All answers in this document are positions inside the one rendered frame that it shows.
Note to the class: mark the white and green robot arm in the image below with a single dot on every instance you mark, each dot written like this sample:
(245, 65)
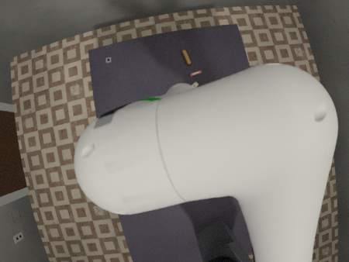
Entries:
(265, 135)

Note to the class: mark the small orange block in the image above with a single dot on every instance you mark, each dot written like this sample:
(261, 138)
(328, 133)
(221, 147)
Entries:
(186, 57)

